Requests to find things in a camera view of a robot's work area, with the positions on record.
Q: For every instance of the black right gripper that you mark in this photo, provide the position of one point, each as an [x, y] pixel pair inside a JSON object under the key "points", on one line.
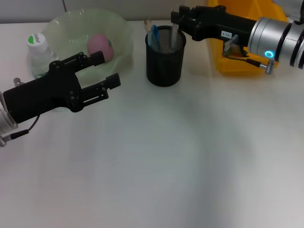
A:
{"points": [[218, 23]]}

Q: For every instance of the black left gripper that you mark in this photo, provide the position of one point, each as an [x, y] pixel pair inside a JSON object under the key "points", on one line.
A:
{"points": [[47, 95]]}

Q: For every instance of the white grey ballpoint pen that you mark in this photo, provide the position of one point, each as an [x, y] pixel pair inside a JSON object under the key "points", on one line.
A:
{"points": [[174, 38]]}

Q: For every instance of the pink peach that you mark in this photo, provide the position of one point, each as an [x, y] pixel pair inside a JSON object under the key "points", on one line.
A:
{"points": [[97, 44]]}

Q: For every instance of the blue scissors with sheath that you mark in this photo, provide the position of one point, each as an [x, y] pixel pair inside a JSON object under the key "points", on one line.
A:
{"points": [[154, 38]]}

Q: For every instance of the black mesh pen holder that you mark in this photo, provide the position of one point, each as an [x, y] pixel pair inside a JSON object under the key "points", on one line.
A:
{"points": [[164, 69]]}

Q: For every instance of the clear plastic bottle green label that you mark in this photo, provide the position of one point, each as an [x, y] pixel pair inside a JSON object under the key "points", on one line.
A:
{"points": [[35, 42]]}

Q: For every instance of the pale green glass fruit plate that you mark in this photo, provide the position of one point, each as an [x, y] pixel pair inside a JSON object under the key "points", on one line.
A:
{"points": [[71, 31]]}

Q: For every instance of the yellow plastic bin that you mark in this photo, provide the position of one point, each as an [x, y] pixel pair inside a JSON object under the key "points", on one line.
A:
{"points": [[237, 66]]}

